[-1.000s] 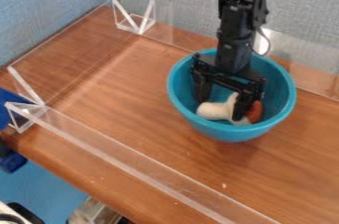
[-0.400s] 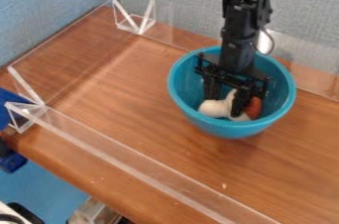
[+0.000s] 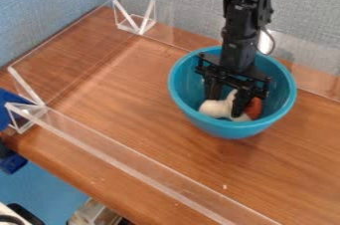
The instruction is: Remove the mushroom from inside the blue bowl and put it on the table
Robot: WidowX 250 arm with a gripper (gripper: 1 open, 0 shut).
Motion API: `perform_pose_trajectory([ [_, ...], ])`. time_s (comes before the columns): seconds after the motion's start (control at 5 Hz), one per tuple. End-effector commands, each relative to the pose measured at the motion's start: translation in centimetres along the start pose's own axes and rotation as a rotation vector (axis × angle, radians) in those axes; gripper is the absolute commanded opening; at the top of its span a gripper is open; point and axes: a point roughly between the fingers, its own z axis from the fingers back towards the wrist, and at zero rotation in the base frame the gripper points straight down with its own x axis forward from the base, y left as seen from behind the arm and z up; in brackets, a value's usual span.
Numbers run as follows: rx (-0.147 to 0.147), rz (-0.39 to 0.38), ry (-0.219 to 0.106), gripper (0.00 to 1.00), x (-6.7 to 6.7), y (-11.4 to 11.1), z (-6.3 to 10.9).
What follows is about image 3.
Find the white and black object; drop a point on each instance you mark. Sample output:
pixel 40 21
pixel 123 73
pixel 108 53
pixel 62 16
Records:
pixel 14 214

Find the blue clamp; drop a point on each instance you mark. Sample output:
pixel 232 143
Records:
pixel 11 160

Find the grey object under table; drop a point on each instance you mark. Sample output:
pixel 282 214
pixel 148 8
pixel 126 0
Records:
pixel 94 213

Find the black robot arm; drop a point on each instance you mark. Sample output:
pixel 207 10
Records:
pixel 246 17

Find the clear acrylic barrier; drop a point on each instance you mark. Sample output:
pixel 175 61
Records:
pixel 100 124

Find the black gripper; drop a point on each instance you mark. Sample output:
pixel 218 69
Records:
pixel 232 68

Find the blue plastic bowl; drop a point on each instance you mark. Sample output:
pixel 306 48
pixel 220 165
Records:
pixel 186 85

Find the white and brown toy mushroom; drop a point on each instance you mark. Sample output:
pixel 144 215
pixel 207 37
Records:
pixel 219 109

